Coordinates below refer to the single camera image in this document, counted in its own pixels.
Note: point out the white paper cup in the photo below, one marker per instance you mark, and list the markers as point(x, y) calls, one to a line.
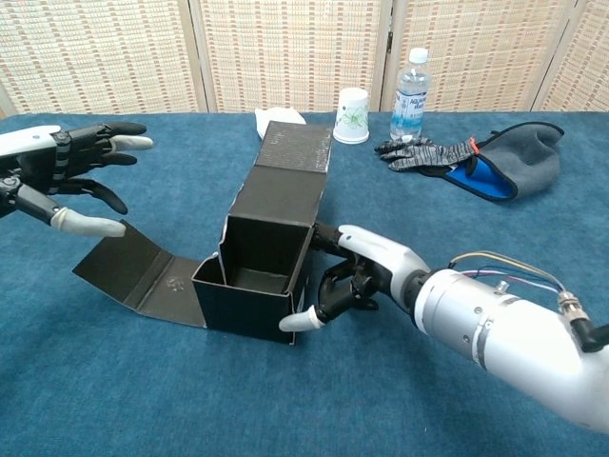
point(351, 116)

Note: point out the white plastic packet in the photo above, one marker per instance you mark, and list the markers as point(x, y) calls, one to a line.
point(276, 116)

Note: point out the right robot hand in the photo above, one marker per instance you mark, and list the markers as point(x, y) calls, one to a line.
point(385, 252)

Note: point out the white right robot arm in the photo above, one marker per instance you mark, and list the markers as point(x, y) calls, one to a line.
point(499, 333)

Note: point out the woven bamboo folding screen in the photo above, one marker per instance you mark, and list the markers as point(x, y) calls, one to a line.
point(285, 47)

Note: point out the grey striped knit glove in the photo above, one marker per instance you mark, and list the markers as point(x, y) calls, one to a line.
point(423, 154)

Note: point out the clear water bottle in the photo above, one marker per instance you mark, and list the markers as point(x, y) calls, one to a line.
point(409, 105)

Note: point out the black paper box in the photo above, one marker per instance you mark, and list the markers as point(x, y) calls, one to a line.
point(276, 200)

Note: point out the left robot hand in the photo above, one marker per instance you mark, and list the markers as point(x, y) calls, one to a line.
point(33, 143)

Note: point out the grey blue-lined beanie hat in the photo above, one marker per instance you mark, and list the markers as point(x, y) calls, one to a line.
point(523, 157)

